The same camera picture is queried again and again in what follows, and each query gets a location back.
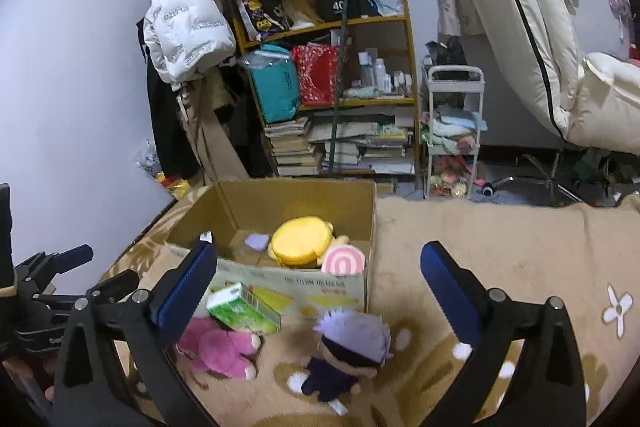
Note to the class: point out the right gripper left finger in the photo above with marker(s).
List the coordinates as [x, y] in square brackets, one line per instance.
[90, 387]

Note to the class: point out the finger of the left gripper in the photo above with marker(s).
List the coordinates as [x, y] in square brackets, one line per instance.
[115, 288]
[72, 259]

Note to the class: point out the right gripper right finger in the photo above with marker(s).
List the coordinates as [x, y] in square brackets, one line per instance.
[547, 387]

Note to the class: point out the pink plush bear keychain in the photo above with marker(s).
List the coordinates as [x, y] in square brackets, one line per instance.
[212, 348]

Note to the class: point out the green tissue pack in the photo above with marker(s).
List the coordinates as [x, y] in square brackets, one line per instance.
[238, 308]

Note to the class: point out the purple toy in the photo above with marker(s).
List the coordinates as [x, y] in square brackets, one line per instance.
[257, 242]

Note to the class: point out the yellow round plush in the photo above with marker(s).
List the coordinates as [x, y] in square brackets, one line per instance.
[303, 242]

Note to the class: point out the white-haired doll plush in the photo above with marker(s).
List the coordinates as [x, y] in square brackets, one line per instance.
[352, 346]

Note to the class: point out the pink swirl roll plush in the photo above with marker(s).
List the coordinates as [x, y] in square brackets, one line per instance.
[343, 261]

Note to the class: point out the plastic bag of snacks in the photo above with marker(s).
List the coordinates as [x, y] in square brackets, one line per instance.
[147, 160]

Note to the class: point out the black hanging coat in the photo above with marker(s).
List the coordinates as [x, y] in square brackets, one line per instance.
[173, 148]

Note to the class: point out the cardboard box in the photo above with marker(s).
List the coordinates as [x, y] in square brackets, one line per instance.
[232, 210]

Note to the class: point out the stack of books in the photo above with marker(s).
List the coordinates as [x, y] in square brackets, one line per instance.
[290, 149]

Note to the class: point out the white puffer jacket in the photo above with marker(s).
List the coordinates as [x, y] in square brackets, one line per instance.
[186, 38]

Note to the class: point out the teal bag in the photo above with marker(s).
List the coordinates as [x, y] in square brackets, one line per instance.
[275, 82]

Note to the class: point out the cream office chair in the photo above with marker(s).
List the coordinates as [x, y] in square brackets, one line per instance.
[588, 100]

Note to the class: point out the white rolling cart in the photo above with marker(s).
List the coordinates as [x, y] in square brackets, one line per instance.
[452, 125]

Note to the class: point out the red gift bag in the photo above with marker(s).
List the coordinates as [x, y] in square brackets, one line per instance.
[316, 67]

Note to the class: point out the wooden bookshelf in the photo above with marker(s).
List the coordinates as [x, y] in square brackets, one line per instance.
[378, 132]

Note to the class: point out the green pole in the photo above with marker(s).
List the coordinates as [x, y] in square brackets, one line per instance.
[338, 86]

